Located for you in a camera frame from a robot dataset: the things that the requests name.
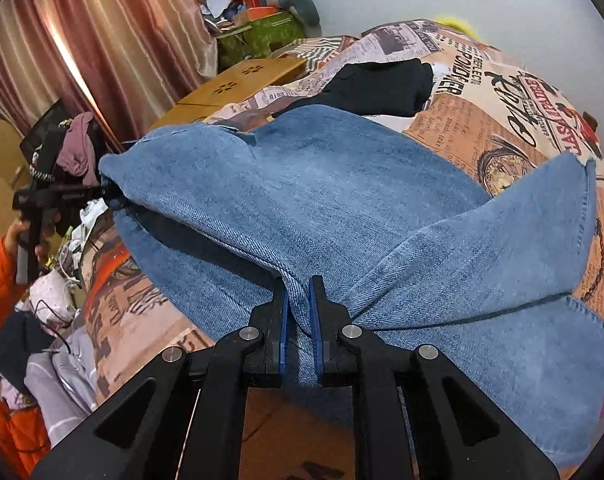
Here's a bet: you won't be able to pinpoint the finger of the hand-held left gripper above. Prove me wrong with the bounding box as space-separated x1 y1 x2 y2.
100 186 128 211

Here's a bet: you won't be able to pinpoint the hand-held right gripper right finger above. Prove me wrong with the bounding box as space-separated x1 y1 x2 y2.
308 275 566 480

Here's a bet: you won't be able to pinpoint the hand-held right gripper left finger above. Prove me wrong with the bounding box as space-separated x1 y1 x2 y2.
32 276 289 480

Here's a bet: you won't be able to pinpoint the blue denim pants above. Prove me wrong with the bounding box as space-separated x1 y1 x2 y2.
98 104 604 468

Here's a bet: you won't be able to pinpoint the person's left hand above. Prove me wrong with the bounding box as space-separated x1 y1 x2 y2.
4 210 62 267

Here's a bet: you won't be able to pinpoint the pink cloth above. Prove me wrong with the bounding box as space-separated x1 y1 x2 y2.
56 111 107 187

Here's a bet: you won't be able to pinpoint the beige cardboard board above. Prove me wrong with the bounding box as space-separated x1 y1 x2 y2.
0 120 33 223

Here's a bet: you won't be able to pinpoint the white floral cloth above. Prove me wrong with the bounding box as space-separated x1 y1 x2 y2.
29 267 80 326

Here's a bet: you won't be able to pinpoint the dark navy cloth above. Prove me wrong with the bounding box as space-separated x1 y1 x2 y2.
0 310 57 386

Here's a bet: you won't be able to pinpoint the striped pink curtain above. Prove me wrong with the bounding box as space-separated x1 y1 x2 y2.
0 0 219 155

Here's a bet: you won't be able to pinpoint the grey striped cloth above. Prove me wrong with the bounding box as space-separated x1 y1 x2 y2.
24 332 100 448

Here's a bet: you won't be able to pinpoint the orange jacket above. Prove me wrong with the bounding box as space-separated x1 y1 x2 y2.
0 385 52 471

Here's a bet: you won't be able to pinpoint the orange box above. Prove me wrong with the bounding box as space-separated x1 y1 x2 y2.
239 0 283 23

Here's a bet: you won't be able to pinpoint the black garment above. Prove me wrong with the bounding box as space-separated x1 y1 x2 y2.
318 58 435 118

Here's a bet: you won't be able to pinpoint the newspaper print blanket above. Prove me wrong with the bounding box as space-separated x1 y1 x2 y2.
79 19 604 480

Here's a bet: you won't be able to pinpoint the yellow fluffy toy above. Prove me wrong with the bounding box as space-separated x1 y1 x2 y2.
434 14 484 37

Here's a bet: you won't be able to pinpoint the black cable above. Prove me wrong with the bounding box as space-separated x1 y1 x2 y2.
32 300 80 356

